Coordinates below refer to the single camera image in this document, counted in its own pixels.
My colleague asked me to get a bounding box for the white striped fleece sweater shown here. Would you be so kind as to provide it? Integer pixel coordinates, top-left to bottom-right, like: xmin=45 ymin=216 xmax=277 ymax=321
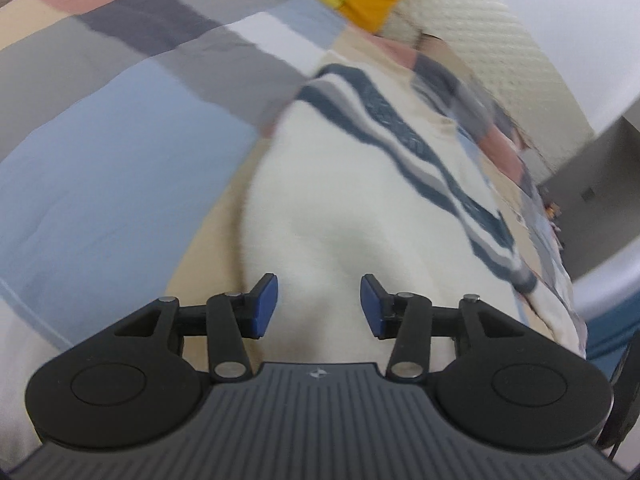
xmin=235 ymin=62 xmax=588 ymax=376

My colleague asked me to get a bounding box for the cream quilted headboard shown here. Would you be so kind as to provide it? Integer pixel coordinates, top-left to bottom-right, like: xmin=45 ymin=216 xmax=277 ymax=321
xmin=380 ymin=0 xmax=596 ymax=171

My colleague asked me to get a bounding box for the grey wooden cabinet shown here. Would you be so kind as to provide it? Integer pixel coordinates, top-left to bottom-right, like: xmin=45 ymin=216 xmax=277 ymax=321
xmin=537 ymin=115 xmax=640 ymax=281

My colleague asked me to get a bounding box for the patchwork checked quilt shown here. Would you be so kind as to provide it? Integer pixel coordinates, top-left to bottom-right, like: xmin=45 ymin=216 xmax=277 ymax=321
xmin=0 ymin=0 xmax=588 ymax=461

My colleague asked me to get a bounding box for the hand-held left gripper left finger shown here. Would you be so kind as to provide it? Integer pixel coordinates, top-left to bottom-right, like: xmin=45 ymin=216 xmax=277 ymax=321
xmin=114 ymin=273 xmax=279 ymax=381

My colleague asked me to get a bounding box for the blue folded cloth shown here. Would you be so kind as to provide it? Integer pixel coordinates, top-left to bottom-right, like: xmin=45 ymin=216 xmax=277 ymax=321
xmin=585 ymin=320 xmax=640 ymax=361

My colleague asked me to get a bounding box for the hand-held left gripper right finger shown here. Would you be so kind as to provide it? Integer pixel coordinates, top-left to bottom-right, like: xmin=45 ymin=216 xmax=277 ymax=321
xmin=360 ymin=274 xmax=524 ymax=380

